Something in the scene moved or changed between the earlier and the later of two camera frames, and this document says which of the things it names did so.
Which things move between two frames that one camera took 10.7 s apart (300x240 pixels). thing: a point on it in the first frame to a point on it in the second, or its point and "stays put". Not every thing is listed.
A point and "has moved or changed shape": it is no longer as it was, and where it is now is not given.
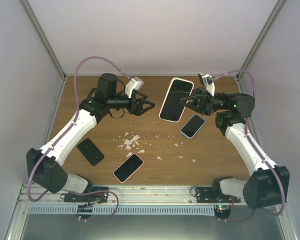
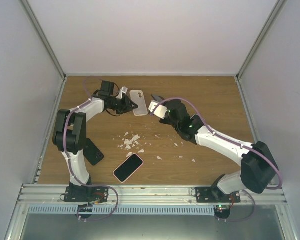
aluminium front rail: (131, 196) stays put
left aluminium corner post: (36, 25) stays put
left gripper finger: (144, 110) to (136, 107)
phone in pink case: (128, 168) stays put
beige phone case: (172, 109) has moved or changed shape
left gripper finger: (143, 101) to (133, 103)
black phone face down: (90, 151) stays put
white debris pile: (128, 142) stays put
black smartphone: (172, 109) to (157, 98)
